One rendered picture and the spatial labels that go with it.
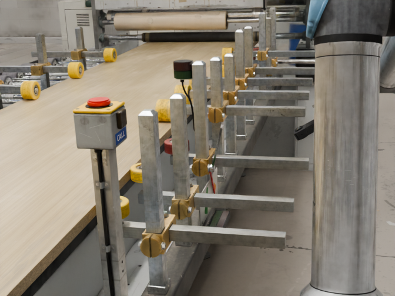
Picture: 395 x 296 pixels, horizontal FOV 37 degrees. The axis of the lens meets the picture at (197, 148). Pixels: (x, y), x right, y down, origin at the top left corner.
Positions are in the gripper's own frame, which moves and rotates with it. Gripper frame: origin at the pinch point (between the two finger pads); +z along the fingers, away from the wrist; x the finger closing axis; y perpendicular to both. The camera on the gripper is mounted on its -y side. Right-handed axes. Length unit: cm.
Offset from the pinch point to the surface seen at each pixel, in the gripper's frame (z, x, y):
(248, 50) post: -22, 94, -36
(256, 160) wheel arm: -2.9, -1.6, -19.7
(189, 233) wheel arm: -2, -52, -29
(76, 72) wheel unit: -11, 98, -124
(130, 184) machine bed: 1, -16, -56
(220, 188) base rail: 12.6, 12.0, -34.3
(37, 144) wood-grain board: -7, -7, -91
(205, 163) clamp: -3.6, -8.1, -34.4
